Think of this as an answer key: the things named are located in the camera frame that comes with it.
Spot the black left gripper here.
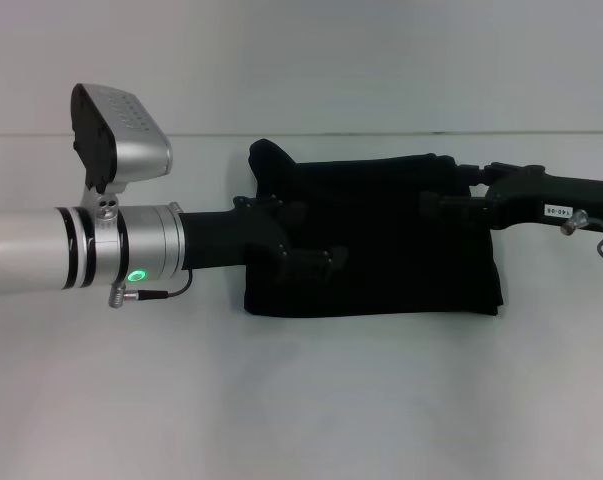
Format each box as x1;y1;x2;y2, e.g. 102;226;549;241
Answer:
179;195;348;285

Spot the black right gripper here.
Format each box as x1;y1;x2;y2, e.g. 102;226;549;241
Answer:
418;161;603;235

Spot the black shirt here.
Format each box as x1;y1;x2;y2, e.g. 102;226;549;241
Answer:
243;137;505;319

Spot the left arm cable with connectors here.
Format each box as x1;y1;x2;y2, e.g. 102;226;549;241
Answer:
108;269;195;310

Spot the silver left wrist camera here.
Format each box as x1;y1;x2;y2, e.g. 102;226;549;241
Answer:
70;82;174;221

